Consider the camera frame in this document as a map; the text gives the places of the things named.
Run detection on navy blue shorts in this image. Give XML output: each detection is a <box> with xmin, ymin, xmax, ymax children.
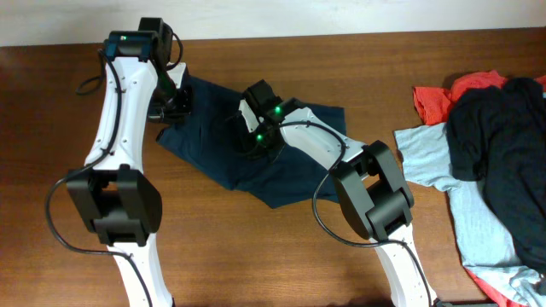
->
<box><xmin>156</xmin><ymin>77</ymin><xmax>327</xmax><ymax>209</ymax></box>

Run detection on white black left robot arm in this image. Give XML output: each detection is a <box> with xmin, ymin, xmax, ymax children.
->
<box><xmin>60</xmin><ymin>17</ymin><xmax>193</xmax><ymax>306</ymax></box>

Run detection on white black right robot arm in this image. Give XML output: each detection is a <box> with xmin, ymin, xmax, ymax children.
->
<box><xmin>239</xmin><ymin>80</ymin><xmax>442</xmax><ymax>306</ymax></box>

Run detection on red orange garment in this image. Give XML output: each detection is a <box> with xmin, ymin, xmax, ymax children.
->
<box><xmin>413</xmin><ymin>70</ymin><xmax>545</xmax><ymax>131</ymax></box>

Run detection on dark navy garment pile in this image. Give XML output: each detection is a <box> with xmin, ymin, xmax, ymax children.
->
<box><xmin>446</xmin><ymin>78</ymin><xmax>545</xmax><ymax>273</ymax></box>

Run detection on light blue patterned cloth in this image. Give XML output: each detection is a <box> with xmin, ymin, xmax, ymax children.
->
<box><xmin>394</xmin><ymin>123</ymin><xmax>545</xmax><ymax>306</ymax></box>

